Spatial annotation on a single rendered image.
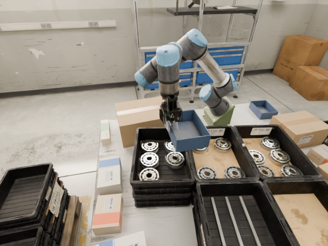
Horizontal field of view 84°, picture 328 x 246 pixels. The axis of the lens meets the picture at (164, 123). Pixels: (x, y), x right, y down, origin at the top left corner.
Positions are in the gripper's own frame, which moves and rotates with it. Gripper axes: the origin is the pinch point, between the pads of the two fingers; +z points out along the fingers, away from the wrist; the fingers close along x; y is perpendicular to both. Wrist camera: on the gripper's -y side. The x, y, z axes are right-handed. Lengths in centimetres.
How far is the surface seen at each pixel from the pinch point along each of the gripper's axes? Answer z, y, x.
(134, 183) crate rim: 18.4, 11.9, -19.9
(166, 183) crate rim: 19.7, 14.0, -6.1
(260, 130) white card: 27, -14, 60
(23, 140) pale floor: 100, -145, -170
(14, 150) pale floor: 100, -129, -174
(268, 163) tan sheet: 33, 6, 54
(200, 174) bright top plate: 27.2, 7.9, 12.6
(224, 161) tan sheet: 31.5, 0.0, 30.2
